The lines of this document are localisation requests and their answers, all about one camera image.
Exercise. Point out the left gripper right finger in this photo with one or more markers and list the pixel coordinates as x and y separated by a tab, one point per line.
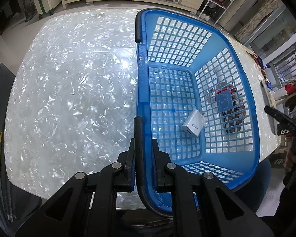
201	204

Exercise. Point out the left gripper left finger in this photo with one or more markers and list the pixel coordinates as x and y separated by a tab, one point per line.
86	204

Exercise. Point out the white ZUNKO wall charger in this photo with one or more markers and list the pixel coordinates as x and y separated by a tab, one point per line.
194	123

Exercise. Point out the blue plastic basket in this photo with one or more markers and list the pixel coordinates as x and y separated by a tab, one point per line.
185	64

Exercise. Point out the brown checkered case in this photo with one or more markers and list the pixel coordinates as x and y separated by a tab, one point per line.
232	119

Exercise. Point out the white green suitcase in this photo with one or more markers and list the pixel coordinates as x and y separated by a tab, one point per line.
45	7

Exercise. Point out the beaded keychain with blue charms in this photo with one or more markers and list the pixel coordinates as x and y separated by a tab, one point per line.
262	67

